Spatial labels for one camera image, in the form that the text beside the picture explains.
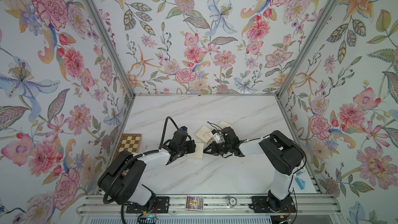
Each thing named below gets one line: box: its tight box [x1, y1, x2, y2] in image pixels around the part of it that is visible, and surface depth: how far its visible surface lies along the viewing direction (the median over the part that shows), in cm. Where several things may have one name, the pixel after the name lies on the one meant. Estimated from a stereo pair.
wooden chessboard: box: [112, 133, 143, 163], surface depth 95 cm
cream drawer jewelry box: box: [185, 142, 205, 160], surface depth 90 cm
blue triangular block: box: [294, 177, 306, 190], surface depth 80 cm
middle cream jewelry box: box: [195, 125, 213, 144], surface depth 98 cm
